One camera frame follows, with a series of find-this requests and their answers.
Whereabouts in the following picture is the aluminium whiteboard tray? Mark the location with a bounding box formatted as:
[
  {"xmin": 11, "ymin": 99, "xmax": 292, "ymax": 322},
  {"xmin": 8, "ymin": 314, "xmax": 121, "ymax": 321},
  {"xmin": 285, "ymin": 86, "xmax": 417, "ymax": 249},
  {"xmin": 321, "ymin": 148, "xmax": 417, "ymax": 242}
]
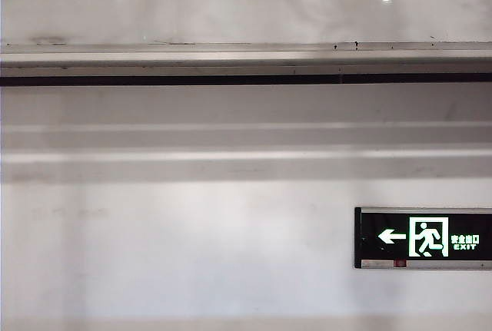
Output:
[{"xmin": 0, "ymin": 41, "xmax": 492, "ymax": 88}]

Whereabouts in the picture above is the white whiteboard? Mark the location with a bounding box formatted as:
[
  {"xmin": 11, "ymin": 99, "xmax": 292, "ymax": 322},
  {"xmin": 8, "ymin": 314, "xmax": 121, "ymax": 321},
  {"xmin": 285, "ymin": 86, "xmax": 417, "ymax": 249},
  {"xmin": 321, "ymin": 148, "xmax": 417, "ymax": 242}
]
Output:
[{"xmin": 0, "ymin": 0, "xmax": 492, "ymax": 46}]

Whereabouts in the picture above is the black green exit sign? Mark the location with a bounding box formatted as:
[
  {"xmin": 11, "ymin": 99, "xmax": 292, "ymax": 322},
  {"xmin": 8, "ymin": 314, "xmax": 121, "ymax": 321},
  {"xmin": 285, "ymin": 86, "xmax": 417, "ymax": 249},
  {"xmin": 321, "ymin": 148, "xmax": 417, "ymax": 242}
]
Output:
[{"xmin": 354, "ymin": 207, "xmax": 492, "ymax": 270}]

